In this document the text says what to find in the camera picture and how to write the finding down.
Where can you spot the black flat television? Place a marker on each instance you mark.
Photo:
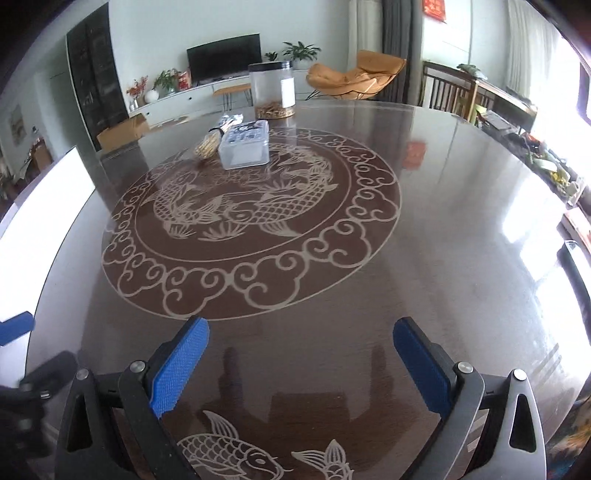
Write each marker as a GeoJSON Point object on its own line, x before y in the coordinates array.
{"type": "Point", "coordinates": [219, 59]}

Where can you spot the grey curtain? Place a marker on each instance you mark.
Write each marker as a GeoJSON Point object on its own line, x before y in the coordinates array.
{"type": "Point", "coordinates": [402, 37]}

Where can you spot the cardboard box on floor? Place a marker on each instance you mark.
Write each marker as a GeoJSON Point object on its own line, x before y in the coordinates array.
{"type": "Point", "coordinates": [132, 129]}

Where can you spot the clear plastic container box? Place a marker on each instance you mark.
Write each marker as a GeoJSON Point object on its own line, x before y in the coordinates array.
{"type": "Point", "coordinates": [245, 145]}

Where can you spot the red flower vase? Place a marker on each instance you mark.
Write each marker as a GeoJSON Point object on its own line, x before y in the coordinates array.
{"type": "Point", "coordinates": [140, 94]}

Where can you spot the small wooden side table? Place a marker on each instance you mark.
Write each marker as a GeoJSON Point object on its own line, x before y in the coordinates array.
{"type": "Point", "coordinates": [227, 93]}

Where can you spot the white tv cabinet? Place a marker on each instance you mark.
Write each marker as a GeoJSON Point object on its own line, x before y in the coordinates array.
{"type": "Point", "coordinates": [199, 100]}

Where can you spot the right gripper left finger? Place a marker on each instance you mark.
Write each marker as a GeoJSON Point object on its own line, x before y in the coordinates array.
{"type": "Point", "coordinates": [111, 426]}

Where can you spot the orange lounge chair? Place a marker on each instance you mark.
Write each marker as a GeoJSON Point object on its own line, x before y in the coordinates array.
{"type": "Point", "coordinates": [373, 72]}

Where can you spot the wooden dining chair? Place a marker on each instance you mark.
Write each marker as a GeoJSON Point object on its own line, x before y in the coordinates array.
{"type": "Point", "coordinates": [449, 90]}

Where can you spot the clear plastic jar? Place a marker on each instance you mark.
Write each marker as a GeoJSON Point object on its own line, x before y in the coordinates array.
{"type": "Point", "coordinates": [273, 90]}

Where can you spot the green potted plant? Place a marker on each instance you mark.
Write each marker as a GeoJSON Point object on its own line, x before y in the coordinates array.
{"type": "Point", "coordinates": [301, 55]}

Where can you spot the dark tall bookshelf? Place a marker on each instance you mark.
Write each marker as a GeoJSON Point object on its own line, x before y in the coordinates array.
{"type": "Point", "coordinates": [94, 76]}

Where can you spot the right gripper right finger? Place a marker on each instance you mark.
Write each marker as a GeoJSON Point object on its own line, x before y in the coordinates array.
{"type": "Point", "coordinates": [511, 445]}

